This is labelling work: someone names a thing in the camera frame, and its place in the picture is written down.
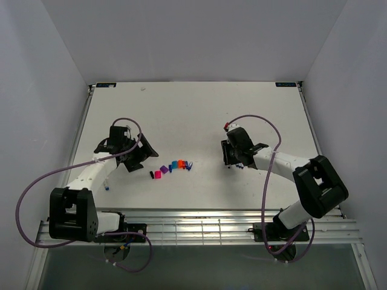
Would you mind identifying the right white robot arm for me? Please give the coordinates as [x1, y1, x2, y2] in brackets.
[221, 124, 349, 240]

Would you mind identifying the aluminium frame rail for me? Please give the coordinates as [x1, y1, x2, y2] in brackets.
[34, 208, 363, 247]

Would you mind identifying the purple highlighter cap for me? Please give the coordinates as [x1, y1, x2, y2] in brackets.
[160, 166, 169, 174]

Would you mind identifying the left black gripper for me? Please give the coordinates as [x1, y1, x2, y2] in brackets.
[122, 133, 158, 172]

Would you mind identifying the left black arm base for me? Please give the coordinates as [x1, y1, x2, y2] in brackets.
[93, 222, 148, 243]

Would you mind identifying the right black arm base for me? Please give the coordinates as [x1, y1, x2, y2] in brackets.
[247, 222, 310, 242]

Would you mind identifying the pink highlighter cap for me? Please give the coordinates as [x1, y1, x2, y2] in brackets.
[154, 170, 161, 179]

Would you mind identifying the blue corner label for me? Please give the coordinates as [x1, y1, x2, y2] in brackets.
[275, 82, 297, 88]
[96, 83, 117, 88]

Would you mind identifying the purple cable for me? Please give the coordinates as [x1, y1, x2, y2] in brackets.
[15, 117, 154, 273]
[228, 114, 315, 264]

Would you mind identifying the right blue corner label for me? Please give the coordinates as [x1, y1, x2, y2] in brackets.
[275, 82, 297, 88]

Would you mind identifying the left blue corner label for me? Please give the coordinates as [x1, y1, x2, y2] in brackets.
[96, 83, 117, 88]

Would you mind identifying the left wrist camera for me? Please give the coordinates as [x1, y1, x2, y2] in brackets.
[124, 126, 131, 138]

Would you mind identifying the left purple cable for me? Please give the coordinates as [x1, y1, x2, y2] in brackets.
[15, 117, 154, 273]

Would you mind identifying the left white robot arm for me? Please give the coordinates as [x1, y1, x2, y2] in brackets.
[49, 126, 158, 242]

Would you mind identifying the orange highlighter cap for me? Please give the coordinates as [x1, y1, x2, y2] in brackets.
[178, 159, 184, 169]

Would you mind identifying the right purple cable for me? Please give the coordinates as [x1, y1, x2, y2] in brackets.
[228, 114, 315, 264]

